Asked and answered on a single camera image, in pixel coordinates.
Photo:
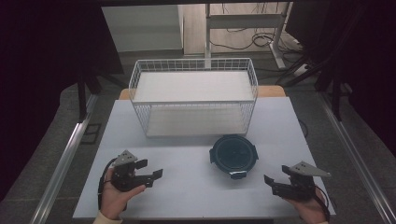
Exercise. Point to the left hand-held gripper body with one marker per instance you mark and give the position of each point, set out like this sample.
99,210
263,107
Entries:
126,180

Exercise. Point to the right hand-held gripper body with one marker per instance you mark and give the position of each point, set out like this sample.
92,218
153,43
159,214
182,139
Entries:
295,188

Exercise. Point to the dark round lidded food container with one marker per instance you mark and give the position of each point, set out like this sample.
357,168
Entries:
233,154

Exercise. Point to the person's left hand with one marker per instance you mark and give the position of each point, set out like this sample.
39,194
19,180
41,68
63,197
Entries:
115,200

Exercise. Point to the person's right hand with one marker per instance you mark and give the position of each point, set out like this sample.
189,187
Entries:
311,210

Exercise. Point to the black floor plate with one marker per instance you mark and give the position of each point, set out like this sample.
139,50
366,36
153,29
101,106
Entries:
91,133

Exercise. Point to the wooden table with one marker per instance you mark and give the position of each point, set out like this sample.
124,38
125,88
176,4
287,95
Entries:
271,91

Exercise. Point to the black stand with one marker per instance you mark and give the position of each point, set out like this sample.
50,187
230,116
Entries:
82,99
335,99

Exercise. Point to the metal floor rail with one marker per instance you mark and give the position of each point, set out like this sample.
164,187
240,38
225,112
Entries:
62,161
355,155

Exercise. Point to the white metal desk frame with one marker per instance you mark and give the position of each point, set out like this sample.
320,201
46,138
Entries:
246,21

